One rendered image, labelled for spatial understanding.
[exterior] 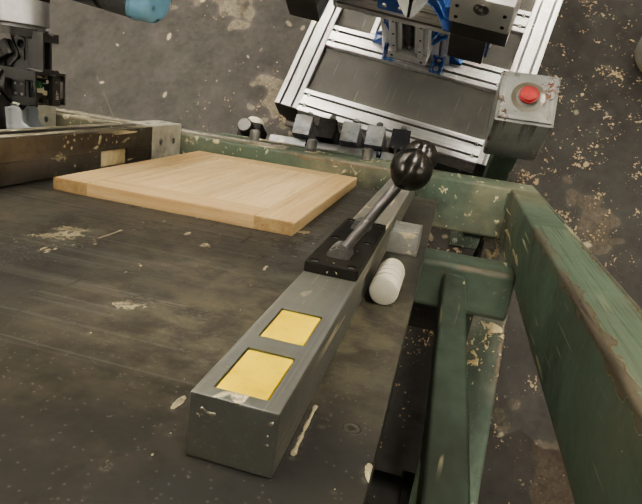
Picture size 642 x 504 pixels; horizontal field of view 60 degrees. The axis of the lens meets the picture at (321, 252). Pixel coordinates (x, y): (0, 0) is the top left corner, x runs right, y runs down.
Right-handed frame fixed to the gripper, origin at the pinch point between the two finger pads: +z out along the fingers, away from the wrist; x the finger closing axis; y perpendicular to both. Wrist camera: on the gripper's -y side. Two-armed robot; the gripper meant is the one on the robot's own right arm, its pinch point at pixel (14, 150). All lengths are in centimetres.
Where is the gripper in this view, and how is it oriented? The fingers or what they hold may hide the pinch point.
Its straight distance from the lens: 109.6
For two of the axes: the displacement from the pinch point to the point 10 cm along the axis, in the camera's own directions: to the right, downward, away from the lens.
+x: 2.4, -2.5, 9.4
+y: 9.6, 2.0, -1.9
